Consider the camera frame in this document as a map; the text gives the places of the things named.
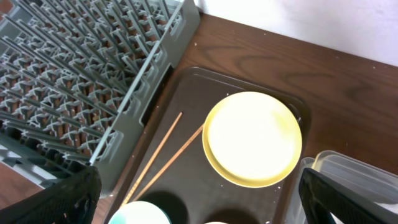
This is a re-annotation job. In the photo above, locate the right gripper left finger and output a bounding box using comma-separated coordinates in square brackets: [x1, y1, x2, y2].
[1, 166, 101, 224]

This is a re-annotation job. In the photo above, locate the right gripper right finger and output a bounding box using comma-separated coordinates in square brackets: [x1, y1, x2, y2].
[298, 168, 397, 224]

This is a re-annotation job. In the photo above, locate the light blue bowl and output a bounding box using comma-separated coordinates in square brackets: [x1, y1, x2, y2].
[108, 201, 171, 224]

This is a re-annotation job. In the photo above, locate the white pink bowl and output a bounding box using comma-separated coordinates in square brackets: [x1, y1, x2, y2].
[204, 221, 227, 224]

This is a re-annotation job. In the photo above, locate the grey dishwasher rack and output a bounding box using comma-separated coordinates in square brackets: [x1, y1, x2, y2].
[1, 0, 200, 197]

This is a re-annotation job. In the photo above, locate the clear plastic bin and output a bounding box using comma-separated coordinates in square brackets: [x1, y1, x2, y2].
[284, 151, 397, 224]

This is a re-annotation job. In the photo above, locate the left wooden chopstick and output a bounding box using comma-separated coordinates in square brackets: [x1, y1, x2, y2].
[121, 111, 183, 207]

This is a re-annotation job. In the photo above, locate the wooden chopstick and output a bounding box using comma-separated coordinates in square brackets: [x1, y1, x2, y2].
[132, 124, 204, 202]
[121, 111, 183, 207]

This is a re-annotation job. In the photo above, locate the yellow plate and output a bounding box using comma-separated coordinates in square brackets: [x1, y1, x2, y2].
[202, 91, 303, 188]

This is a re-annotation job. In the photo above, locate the right wooden chopstick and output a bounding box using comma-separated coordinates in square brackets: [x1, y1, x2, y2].
[132, 124, 204, 202]

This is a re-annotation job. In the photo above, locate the dark brown serving tray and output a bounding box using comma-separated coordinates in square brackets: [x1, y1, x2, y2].
[109, 67, 311, 223]

